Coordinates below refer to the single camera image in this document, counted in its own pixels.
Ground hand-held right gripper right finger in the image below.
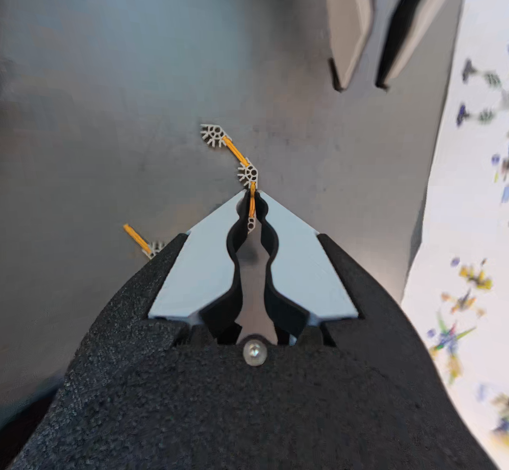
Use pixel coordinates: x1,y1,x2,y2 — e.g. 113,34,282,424
254,192,359,346

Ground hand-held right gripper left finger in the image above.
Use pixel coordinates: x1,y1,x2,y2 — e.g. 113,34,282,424
148,189,255,345

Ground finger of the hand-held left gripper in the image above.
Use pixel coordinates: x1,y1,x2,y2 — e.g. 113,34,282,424
323,0,377,93
375,0,472,91

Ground white building instruction sheet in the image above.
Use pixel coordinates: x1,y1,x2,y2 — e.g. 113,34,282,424
402,0,509,470

